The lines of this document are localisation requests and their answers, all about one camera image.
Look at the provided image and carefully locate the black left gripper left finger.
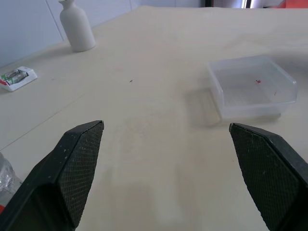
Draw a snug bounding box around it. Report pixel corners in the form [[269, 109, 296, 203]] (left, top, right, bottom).
[[0, 120, 104, 231]]

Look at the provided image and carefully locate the white ceramic vase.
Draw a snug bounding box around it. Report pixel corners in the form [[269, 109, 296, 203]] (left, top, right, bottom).
[[58, 0, 97, 53]]

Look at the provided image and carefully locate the clear square plastic container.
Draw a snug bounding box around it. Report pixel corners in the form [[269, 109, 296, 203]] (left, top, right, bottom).
[[208, 54, 298, 121]]

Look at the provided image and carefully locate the green white battery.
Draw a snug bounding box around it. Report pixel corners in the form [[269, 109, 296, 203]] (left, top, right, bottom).
[[0, 69, 20, 81], [6, 73, 27, 85]]

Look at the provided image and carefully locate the clear plastic bottle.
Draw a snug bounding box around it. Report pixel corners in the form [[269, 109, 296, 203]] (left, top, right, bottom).
[[0, 152, 24, 215]]

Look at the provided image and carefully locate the white battery charger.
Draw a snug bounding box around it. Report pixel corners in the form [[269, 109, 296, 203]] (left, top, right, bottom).
[[0, 66, 38, 92]]

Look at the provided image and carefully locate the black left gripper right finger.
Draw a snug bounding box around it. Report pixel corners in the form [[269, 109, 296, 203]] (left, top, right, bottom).
[[229, 122, 308, 231]]

